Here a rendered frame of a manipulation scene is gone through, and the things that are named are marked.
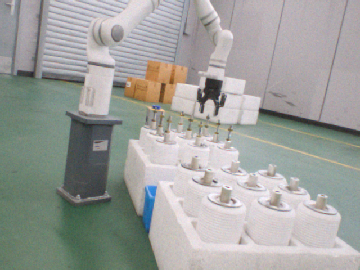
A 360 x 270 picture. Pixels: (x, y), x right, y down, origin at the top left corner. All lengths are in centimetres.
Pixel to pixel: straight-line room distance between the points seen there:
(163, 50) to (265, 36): 220
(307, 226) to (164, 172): 53
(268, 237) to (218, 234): 11
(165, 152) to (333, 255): 62
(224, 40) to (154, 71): 387
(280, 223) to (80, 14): 623
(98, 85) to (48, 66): 531
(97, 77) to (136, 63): 626
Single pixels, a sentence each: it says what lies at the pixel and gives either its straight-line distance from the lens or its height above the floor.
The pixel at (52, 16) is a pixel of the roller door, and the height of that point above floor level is 105.
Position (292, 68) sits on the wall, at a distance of 701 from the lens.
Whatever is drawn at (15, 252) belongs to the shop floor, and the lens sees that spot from 99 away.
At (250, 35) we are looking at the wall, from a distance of 765.
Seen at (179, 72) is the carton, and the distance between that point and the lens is 553.
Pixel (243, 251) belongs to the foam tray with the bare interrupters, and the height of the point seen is 18.
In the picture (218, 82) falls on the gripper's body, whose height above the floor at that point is 48.
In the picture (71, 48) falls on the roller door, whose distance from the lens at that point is 667.
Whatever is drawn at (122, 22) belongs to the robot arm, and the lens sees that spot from 122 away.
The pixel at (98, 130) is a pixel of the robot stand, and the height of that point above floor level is 26.
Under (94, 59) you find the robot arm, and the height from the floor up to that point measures 49.
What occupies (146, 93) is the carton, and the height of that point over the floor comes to 13.
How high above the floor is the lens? 50
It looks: 9 degrees down
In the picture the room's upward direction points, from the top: 10 degrees clockwise
